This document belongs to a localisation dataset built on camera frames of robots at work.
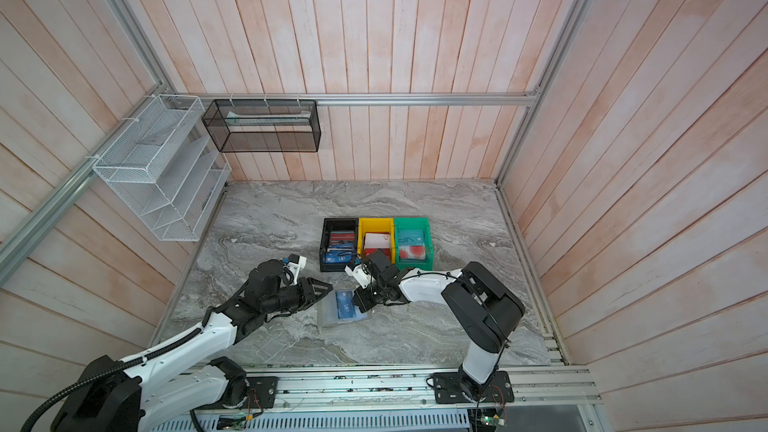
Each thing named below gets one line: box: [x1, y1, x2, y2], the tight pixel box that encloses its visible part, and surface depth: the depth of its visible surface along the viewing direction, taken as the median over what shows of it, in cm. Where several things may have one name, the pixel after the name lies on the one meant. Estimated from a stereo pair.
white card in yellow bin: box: [364, 232, 390, 248], surface depth 103 cm
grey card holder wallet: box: [317, 289, 371, 328], surface depth 87 cm
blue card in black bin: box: [325, 250, 353, 263], surface depth 100 cm
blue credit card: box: [335, 291, 356, 319], surface depth 88 cm
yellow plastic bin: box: [358, 217, 396, 264], surface depth 103 cm
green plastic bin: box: [394, 217, 434, 271], surface depth 101 cm
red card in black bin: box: [330, 233, 355, 241], surface depth 104 cm
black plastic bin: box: [319, 218, 359, 272], surface depth 100 cm
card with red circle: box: [399, 245, 426, 260], surface depth 100 cm
